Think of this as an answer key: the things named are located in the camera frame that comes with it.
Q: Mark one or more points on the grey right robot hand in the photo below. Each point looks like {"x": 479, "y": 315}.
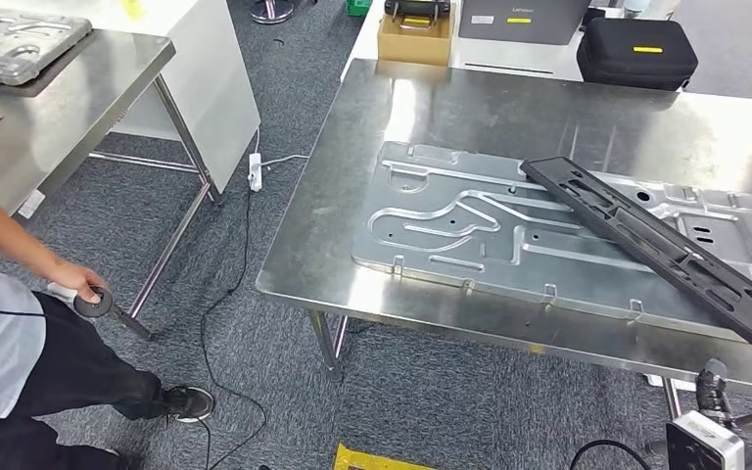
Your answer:
{"x": 713, "y": 389}

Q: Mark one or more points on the person's left hand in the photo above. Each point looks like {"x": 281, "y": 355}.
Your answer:
{"x": 77, "y": 279}

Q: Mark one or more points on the white handheld controller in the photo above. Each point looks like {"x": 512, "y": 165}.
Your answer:
{"x": 94, "y": 305}

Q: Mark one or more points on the black plastic plate bracket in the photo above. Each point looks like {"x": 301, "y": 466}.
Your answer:
{"x": 642, "y": 237}

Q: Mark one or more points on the person's left forearm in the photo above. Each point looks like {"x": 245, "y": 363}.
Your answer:
{"x": 0, "y": 233}

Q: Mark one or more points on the stainless steel workbench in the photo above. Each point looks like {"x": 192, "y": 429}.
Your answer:
{"x": 350, "y": 259}

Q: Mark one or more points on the person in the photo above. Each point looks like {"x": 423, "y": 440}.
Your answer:
{"x": 0, "y": 363}

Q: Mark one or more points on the steel table with white cabinet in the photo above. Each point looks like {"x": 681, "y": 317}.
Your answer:
{"x": 58, "y": 130}

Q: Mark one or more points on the white power strip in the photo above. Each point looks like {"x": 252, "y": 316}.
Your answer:
{"x": 255, "y": 172}

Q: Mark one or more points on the stamped sheet metal panel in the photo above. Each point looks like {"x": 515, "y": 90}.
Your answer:
{"x": 19, "y": 45}
{"x": 447, "y": 227}

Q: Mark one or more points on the chrome stool base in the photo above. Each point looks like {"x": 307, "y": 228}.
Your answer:
{"x": 272, "y": 12}

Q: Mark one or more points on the black zip case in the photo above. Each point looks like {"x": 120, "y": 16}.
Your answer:
{"x": 635, "y": 58}

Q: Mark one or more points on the yellow floor tape marking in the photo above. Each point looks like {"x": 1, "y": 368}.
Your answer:
{"x": 369, "y": 460}

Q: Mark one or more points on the green crate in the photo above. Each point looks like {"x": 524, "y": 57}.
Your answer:
{"x": 358, "y": 6}

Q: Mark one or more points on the brown cardboard box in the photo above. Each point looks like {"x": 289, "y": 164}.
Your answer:
{"x": 415, "y": 48}

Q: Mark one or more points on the grey laptop box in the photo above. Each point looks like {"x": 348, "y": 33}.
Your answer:
{"x": 525, "y": 26}

